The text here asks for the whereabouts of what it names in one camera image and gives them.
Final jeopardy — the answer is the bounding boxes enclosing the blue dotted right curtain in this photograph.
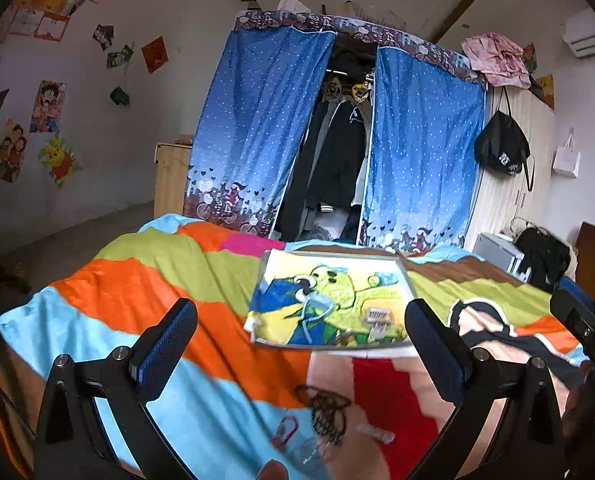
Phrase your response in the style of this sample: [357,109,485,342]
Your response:
[357,47,486,254]

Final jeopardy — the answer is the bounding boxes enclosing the silver claw hair clip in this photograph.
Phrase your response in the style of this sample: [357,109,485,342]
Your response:
[363,308,393,341]

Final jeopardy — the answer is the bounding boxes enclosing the family cartoon sticker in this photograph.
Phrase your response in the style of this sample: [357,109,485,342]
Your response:
[0,118,29,183]

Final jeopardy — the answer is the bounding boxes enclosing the white tray with cartoon lining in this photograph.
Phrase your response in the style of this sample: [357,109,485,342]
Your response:
[244,249,415,350]

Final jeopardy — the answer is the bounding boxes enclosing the anime poster on wall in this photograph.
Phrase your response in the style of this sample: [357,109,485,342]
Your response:
[29,80,66,133]

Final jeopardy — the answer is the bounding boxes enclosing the pink cloth on wardrobe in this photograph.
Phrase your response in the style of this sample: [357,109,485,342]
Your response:
[461,32,531,90]

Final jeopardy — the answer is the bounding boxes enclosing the white hair clip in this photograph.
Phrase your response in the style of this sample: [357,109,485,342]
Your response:
[356,422,395,445]

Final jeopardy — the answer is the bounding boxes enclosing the photo on wall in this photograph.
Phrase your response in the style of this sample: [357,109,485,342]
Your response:
[92,24,114,51]

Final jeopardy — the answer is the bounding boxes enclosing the yellow bear sticker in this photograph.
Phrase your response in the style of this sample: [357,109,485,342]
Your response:
[38,131,82,188]

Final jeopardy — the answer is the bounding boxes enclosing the blue dotted left curtain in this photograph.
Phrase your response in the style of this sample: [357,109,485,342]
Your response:
[183,27,335,237]

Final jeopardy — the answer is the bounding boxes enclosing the white paper bag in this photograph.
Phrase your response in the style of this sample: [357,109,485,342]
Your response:
[552,128,581,178]

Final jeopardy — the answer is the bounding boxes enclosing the blue dotted curtain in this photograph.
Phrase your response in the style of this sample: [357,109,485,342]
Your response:
[183,27,335,237]
[357,47,486,254]

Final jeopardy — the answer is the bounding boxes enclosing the white air conditioner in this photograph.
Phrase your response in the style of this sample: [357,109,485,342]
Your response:
[561,8,595,58]

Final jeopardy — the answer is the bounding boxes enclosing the thin hair ties bundle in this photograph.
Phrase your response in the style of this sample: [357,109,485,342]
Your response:
[269,414,339,470]

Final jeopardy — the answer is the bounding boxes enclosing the colourful patchwork bed cover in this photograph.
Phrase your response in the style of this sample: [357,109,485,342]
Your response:
[0,214,585,479]

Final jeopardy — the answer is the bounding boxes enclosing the black hanging bag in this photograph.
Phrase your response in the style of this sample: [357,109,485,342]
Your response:
[474,87,535,192]

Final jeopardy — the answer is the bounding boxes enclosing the dark hanging clothes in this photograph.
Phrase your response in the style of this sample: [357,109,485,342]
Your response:
[274,41,379,244]

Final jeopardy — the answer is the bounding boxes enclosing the red square paper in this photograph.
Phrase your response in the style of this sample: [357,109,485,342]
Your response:
[141,36,168,74]

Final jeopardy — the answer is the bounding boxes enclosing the green wall ornament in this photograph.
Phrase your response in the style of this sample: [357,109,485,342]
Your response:
[110,86,130,106]

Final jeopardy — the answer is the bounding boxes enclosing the wooden cabinet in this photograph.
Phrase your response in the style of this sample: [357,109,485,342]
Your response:
[154,143,192,218]

